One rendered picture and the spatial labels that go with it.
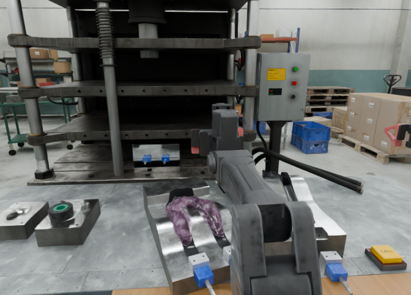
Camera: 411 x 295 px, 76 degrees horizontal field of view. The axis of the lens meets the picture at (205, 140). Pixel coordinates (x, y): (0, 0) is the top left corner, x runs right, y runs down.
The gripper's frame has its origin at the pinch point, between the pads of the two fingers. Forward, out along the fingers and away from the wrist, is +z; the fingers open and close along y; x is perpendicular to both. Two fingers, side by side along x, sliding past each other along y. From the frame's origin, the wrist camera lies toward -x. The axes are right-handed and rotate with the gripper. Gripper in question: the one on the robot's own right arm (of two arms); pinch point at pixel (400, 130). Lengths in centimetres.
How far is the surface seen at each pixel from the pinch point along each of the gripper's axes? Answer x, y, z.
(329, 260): 35.1, 27.8, -13.8
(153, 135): 18, 85, 75
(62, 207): 30, 113, 18
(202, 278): 34, 65, -18
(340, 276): 37.0, 26.8, -17.9
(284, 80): -12, 7, 78
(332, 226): 31.1, 21.0, -3.2
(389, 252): 36.5, 5.9, -11.0
